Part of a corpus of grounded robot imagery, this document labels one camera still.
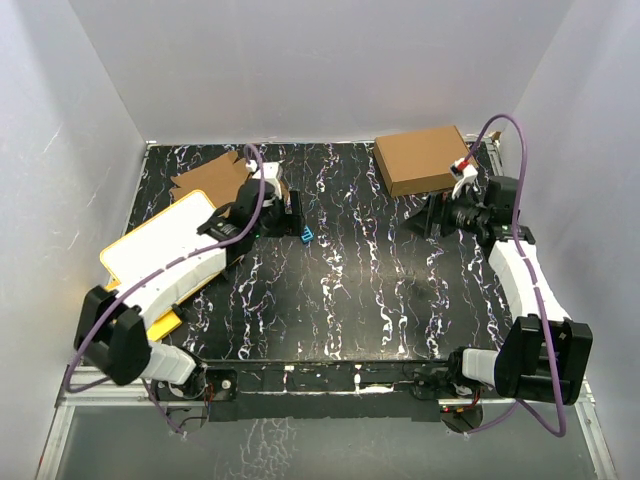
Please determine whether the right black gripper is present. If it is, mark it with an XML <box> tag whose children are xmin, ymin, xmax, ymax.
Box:
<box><xmin>400</xmin><ymin>183</ymin><xmax>490</xmax><ymax>240</ymax></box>

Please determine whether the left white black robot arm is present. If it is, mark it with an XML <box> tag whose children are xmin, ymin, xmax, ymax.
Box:
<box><xmin>73</xmin><ymin>179</ymin><xmax>305</xmax><ymax>399</ymax></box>

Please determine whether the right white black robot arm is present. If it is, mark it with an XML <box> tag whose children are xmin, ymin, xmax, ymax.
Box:
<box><xmin>406</xmin><ymin>176</ymin><xmax>593</xmax><ymax>405</ymax></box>

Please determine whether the closed brown cardboard box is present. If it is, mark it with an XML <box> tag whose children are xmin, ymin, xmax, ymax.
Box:
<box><xmin>373</xmin><ymin>125</ymin><xmax>469</xmax><ymax>197</ymax></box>

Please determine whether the small blue plastic piece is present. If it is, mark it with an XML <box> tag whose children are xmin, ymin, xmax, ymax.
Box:
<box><xmin>300</xmin><ymin>226</ymin><xmax>314</xmax><ymax>245</ymax></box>

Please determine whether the white board yellow rim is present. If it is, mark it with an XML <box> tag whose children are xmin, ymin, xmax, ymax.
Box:
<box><xmin>100</xmin><ymin>190</ymin><xmax>227</xmax><ymax>298</ymax></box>

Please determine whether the yellow flat board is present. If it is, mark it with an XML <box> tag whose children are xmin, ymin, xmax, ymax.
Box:
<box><xmin>105</xmin><ymin>279</ymin><xmax>184</xmax><ymax>344</ymax></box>

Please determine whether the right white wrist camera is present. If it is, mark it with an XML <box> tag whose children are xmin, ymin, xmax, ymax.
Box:
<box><xmin>450</xmin><ymin>158</ymin><xmax>478</xmax><ymax>200</ymax></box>

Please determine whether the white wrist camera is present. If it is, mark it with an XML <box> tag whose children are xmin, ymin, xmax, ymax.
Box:
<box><xmin>450</xmin><ymin>158</ymin><xmax>478</xmax><ymax>200</ymax></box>
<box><xmin>245</xmin><ymin>160</ymin><xmax>281</xmax><ymax>189</ymax></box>

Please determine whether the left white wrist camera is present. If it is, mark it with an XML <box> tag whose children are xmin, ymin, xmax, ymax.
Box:
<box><xmin>245</xmin><ymin>160</ymin><xmax>281</xmax><ymax>189</ymax></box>

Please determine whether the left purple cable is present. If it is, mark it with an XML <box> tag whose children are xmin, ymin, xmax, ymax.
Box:
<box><xmin>64</xmin><ymin>143</ymin><xmax>266</xmax><ymax>436</ymax></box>

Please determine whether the aluminium frame rail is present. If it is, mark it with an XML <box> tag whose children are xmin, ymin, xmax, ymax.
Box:
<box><xmin>36</xmin><ymin>366</ymin><xmax>151</xmax><ymax>479</ymax></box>

